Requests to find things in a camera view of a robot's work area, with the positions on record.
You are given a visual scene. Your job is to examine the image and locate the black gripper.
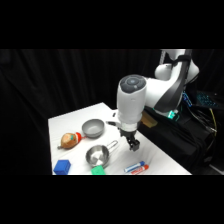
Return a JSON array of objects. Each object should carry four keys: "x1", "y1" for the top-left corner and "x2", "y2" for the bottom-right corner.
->
[{"x1": 118, "y1": 128, "x2": 141, "y2": 152}]

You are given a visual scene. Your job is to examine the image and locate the blue pen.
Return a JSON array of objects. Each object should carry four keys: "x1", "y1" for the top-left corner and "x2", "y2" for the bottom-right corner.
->
[{"x1": 123, "y1": 160, "x2": 146, "y2": 173}]

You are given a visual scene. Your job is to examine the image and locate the red pen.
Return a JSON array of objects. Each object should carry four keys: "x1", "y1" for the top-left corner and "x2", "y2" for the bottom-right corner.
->
[{"x1": 130, "y1": 164, "x2": 150, "y2": 176}]

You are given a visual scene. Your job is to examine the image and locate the black covered robot stand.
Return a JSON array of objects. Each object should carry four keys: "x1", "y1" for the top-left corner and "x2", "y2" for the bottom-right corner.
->
[{"x1": 134, "y1": 99, "x2": 216, "y2": 175}]

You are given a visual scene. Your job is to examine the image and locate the grey bowl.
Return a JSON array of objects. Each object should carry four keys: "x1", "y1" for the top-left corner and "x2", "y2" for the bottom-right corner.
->
[{"x1": 81, "y1": 118, "x2": 106, "y2": 139}]

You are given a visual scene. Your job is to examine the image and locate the green block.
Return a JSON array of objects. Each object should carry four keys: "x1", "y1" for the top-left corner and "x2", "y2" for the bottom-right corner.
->
[{"x1": 90, "y1": 165, "x2": 107, "y2": 176}]

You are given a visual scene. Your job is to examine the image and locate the green base light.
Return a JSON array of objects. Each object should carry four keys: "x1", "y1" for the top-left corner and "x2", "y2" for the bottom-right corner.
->
[{"x1": 167, "y1": 109, "x2": 180, "y2": 122}]

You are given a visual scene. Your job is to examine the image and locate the brown plush toy red cap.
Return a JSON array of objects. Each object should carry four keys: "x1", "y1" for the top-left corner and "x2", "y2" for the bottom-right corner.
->
[{"x1": 57, "y1": 131, "x2": 83, "y2": 150}]

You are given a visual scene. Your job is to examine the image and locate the blue block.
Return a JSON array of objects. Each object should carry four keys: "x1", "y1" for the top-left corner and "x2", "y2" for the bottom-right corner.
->
[{"x1": 53, "y1": 159, "x2": 73, "y2": 176}]

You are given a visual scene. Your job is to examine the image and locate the cyan lit keyboard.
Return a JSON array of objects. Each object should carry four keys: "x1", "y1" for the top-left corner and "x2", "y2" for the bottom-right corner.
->
[{"x1": 194, "y1": 90, "x2": 224, "y2": 109}]

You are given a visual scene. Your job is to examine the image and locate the black curtain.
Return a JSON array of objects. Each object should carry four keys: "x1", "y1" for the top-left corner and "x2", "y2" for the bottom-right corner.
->
[{"x1": 0, "y1": 49, "x2": 224, "y2": 176}]

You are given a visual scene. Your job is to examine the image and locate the steel pot with handle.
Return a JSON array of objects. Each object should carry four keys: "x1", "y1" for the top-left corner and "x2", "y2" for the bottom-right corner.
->
[{"x1": 85, "y1": 140, "x2": 120, "y2": 168}]

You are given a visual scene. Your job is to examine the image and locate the yellow cable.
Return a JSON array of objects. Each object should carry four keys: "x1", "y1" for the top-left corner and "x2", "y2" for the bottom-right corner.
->
[{"x1": 207, "y1": 108, "x2": 219, "y2": 137}]

